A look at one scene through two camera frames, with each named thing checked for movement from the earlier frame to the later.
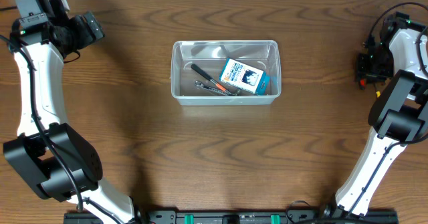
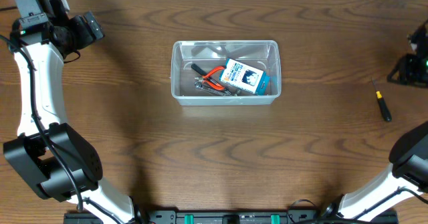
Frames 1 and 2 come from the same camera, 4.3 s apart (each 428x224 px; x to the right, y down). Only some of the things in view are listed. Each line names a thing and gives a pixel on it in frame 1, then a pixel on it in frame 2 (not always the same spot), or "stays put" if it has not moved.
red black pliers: (363, 84) → (205, 79)
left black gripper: (83, 39) stays put
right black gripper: (363, 72) → (408, 64)
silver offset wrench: (199, 83) stays put
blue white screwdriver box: (243, 76) stays put
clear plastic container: (226, 73) stays put
